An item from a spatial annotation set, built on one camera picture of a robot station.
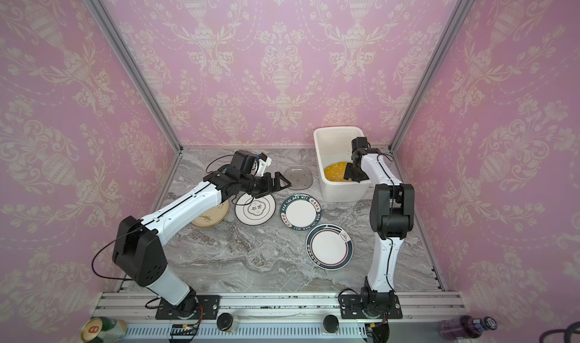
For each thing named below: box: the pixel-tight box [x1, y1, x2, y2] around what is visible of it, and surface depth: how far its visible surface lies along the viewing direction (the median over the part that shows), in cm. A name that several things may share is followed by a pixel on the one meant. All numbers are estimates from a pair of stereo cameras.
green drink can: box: [80, 315, 128, 343], surface depth 64 cm
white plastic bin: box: [313, 125, 371, 204], surface depth 102 cm
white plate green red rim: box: [305, 223, 355, 271], surface depth 88 cm
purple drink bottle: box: [438, 315, 498, 340], surface depth 62 cm
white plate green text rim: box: [279, 193, 322, 232], surface depth 99 cm
